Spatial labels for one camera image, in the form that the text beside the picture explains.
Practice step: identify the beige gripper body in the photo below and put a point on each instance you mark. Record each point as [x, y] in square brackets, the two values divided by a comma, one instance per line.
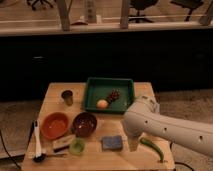
[133, 144]

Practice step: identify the blue sponge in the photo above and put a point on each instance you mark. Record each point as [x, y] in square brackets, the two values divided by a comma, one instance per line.
[112, 142]

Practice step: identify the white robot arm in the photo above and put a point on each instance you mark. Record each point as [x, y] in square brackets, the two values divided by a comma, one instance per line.
[143, 116]

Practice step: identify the small green cup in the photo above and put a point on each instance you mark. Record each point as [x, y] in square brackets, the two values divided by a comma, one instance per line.
[77, 146]

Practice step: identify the green chili pepper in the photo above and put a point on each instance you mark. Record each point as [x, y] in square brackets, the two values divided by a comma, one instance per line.
[153, 146]

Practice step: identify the orange fruit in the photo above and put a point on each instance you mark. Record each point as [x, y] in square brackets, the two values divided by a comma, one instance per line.
[102, 104]

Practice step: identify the dark grape bunch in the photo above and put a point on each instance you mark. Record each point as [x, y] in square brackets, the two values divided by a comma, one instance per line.
[113, 96]

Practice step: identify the dark red bowl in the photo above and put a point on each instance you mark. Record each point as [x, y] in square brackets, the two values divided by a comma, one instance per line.
[84, 124]

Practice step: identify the green plastic tray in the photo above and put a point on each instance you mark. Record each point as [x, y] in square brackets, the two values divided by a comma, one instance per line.
[99, 88]

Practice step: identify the wooden block brush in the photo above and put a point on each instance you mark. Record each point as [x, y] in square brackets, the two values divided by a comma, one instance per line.
[62, 143]

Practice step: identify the orange bowl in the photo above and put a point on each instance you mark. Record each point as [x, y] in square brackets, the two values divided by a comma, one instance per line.
[54, 125]

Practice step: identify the office chair centre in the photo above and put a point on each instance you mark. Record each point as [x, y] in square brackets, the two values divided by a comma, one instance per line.
[141, 5]

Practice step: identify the office chair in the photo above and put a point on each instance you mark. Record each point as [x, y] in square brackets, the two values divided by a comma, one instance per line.
[191, 5]
[141, 5]
[34, 3]

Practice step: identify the office chair right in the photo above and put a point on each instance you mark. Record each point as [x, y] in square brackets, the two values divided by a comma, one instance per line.
[191, 5]

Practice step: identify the office chair left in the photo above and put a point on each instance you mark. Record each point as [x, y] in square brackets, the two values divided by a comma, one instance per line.
[34, 3]

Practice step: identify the white handled brush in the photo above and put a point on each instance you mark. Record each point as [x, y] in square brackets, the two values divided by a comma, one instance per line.
[38, 148]

